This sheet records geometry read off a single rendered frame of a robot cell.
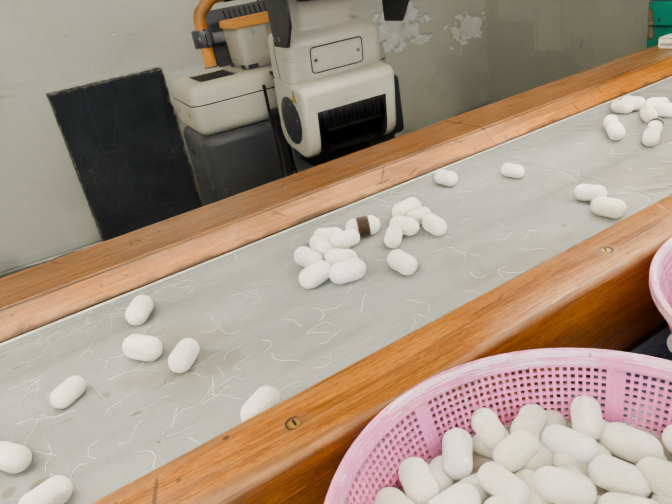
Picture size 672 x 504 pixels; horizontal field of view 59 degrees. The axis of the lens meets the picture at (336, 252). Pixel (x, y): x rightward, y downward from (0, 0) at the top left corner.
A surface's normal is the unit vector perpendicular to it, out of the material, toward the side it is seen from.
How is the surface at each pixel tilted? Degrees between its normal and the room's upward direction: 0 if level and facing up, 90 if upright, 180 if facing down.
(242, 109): 90
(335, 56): 98
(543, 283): 0
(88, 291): 45
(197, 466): 0
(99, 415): 0
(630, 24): 90
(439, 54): 90
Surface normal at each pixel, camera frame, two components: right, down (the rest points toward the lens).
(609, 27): -0.88, 0.33
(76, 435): -0.17, -0.88
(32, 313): 0.25, -0.41
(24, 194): 0.44, 0.33
